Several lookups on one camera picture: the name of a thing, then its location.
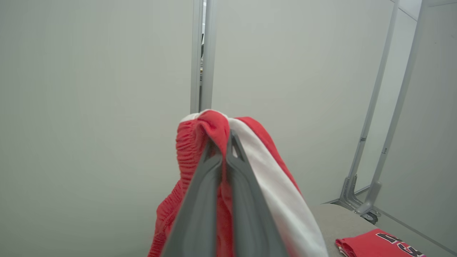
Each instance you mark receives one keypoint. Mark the grey aluminium partition post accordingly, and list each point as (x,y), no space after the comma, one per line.
(400,107)
(373,100)
(209,53)

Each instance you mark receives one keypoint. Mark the red jersey with black number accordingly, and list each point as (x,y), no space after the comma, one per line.
(371,244)

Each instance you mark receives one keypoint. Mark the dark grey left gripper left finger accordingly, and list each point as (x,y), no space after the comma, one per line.
(194,221)

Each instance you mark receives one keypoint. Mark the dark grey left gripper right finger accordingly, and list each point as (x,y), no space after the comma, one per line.
(253,221)

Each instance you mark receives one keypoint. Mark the red and white shorts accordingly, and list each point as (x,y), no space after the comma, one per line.
(285,200)

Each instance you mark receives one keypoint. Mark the grey fabric sofa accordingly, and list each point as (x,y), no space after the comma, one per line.
(342,221)

